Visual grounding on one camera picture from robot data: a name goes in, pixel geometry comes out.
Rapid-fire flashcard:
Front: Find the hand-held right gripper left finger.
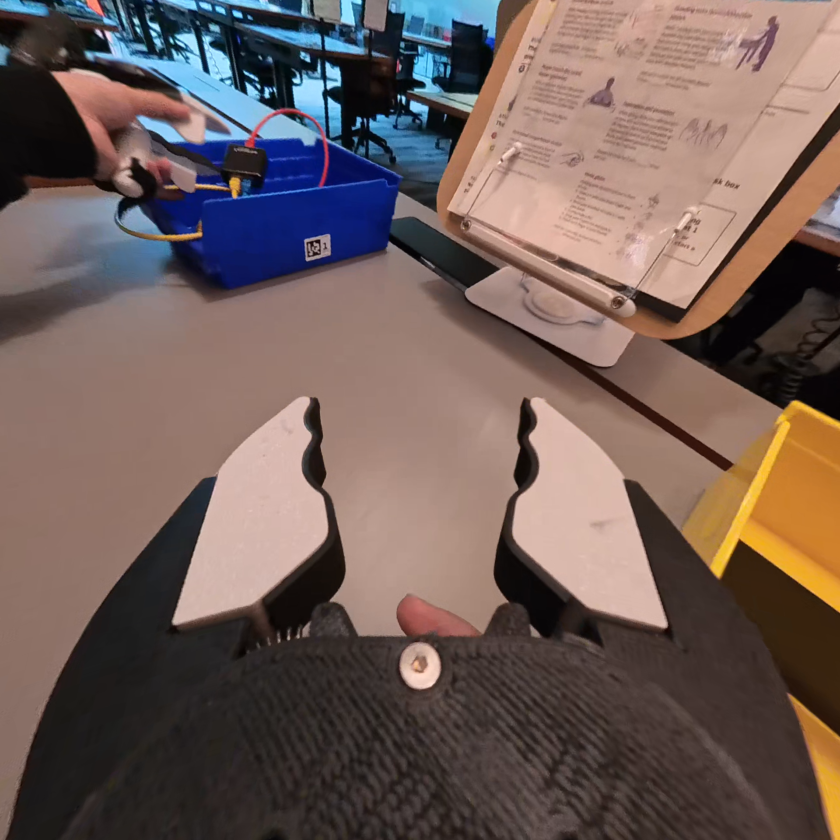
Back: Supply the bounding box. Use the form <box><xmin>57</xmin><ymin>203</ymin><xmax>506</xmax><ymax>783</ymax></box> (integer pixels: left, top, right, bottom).
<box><xmin>172</xmin><ymin>395</ymin><xmax>347</xmax><ymax>634</ymax></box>

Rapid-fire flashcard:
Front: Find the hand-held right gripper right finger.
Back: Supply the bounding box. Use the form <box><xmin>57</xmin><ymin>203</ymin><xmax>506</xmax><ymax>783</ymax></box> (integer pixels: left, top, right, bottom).
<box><xmin>493</xmin><ymin>395</ymin><xmax>670</xmax><ymax>634</ymax></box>

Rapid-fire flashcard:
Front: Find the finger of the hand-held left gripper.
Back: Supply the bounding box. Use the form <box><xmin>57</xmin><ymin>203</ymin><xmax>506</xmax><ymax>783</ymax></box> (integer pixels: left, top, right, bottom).
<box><xmin>134</xmin><ymin>98</ymin><xmax>231</xmax><ymax>145</ymax></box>
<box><xmin>150</xmin><ymin>131</ymin><xmax>223</xmax><ymax>194</ymax></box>

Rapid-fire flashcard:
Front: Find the yellow network cable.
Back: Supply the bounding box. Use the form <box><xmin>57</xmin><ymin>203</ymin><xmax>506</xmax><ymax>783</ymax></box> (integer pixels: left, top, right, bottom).
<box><xmin>115</xmin><ymin>176</ymin><xmax>253</xmax><ymax>242</ymax></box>

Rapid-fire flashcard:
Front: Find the black network adapter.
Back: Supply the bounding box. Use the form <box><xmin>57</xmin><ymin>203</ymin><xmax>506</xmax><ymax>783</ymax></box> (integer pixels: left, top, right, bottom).
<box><xmin>222</xmin><ymin>144</ymin><xmax>269</xmax><ymax>188</ymax></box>

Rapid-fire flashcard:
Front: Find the blue plastic bin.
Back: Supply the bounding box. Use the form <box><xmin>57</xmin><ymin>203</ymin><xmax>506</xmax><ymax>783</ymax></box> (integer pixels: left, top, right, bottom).
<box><xmin>141</xmin><ymin>134</ymin><xmax>403</xmax><ymax>291</ymax></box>

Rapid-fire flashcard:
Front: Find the red network cable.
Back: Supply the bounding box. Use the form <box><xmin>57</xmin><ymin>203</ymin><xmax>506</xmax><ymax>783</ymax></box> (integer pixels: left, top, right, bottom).
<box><xmin>246</xmin><ymin>108</ymin><xmax>330</xmax><ymax>189</ymax></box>

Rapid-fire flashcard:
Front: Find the yellow plastic bin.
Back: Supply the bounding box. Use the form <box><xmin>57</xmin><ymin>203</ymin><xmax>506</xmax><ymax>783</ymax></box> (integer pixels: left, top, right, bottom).
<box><xmin>682</xmin><ymin>400</ymin><xmax>840</xmax><ymax>840</ymax></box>

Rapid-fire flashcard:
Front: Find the grey desk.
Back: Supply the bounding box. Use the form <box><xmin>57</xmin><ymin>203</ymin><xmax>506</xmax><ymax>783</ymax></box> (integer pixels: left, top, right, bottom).
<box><xmin>0</xmin><ymin>56</ymin><xmax>791</xmax><ymax>840</ymax></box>

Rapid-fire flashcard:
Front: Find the person's left hand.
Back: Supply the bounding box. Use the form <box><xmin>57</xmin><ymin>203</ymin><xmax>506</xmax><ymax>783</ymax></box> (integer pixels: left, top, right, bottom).
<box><xmin>52</xmin><ymin>69</ymin><xmax>191</xmax><ymax>188</ymax></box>

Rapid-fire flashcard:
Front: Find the person's right hand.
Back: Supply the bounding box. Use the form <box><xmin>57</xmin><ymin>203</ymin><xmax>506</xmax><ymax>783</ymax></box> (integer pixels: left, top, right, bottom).
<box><xmin>397</xmin><ymin>594</ymin><xmax>483</xmax><ymax>637</ymax></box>

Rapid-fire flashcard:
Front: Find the black office chair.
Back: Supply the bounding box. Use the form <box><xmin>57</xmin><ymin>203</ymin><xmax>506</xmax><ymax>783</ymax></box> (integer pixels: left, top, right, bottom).
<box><xmin>430</xmin><ymin>20</ymin><xmax>494</xmax><ymax>94</ymax></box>
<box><xmin>328</xmin><ymin>10</ymin><xmax>411</xmax><ymax>165</ymax></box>

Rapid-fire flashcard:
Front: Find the black flat slab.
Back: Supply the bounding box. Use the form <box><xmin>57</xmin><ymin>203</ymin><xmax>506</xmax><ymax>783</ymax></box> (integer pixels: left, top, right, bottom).
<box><xmin>389</xmin><ymin>217</ymin><xmax>500</xmax><ymax>290</ymax></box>

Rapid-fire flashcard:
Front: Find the printed instruction sheet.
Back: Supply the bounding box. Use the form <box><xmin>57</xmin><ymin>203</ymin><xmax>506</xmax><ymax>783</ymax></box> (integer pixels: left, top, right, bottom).
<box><xmin>448</xmin><ymin>0</ymin><xmax>840</xmax><ymax>309</ymax></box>

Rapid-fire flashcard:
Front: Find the coiled black cable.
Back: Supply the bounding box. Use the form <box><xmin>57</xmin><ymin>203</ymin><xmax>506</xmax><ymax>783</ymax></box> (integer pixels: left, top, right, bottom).
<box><xmin>777</xmin><ymin>315</ymin><xmax>840</xmax><ymax>404</ymax></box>

